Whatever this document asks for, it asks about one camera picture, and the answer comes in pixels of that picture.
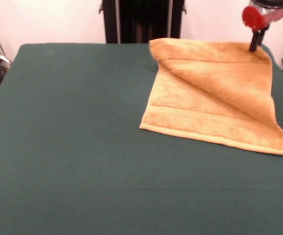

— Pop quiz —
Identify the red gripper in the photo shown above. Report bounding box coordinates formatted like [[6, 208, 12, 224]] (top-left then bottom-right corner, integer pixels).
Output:
[[242, 3, 283, 52]]

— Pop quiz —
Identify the orange terry towel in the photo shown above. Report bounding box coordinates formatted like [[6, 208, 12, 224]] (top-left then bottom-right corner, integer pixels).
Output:
[[139, 38, 283, 157]]

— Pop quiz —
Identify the dark green table cloth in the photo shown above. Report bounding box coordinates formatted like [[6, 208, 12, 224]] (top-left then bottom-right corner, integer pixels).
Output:
[[0, 43, 283, 235]]

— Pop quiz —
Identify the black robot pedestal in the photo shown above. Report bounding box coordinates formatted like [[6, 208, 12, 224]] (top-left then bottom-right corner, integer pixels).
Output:
[[98, 0, 188, 45]]

